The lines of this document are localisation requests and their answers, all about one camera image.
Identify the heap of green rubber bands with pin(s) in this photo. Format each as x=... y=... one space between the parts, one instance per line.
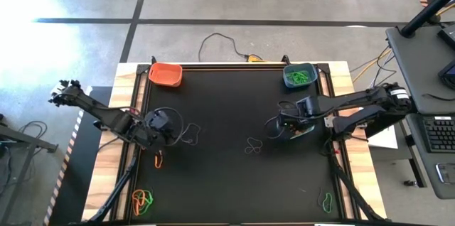
x=298 y=76

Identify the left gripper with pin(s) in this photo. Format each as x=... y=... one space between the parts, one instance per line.
x=156 y=139

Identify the black laptop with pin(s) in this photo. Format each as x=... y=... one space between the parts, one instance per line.
x=449 y=75

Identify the black phone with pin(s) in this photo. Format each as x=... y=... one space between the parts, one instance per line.
x=446 y=173

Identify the yellow power plug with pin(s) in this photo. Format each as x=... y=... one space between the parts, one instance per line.
x=255 y=59

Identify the black diagonal pole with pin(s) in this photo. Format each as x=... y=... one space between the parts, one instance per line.
x=428 y=12

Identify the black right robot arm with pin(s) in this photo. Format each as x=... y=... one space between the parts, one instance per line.
x=355 y=107

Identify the black hazard-striped floor mat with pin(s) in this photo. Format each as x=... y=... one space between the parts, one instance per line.
x=76 y=169

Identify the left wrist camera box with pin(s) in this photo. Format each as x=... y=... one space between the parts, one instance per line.
x=158 y=119

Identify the white paper sheet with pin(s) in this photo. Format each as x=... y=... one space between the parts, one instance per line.
x=385 y=142

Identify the black desk device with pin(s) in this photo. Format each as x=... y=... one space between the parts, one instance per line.
x=449 y=34

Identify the grey metal stand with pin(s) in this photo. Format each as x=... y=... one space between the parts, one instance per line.
x=25 y=138

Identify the grey keyboard desk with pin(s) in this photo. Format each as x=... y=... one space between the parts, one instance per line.
x=423 y=169

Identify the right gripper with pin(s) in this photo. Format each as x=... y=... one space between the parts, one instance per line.
x=295 y=121

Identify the dark blue plastic basket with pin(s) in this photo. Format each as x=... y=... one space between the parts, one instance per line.
x=289 y=84

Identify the black keyboard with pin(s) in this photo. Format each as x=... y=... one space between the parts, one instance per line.
x=440 y=135

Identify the green rubber band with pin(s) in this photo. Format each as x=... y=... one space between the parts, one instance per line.
x=151 y=200
x=323 y=204

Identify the black desk leg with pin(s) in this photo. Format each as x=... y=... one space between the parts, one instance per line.
x=389 y=124

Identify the orange plastic basket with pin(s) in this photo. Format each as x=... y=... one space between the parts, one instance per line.
x=165 y=75

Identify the black table mat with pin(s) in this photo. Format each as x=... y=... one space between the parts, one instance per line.
x=220 y=190

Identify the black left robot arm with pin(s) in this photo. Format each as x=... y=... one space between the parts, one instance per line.
x=106 y=119

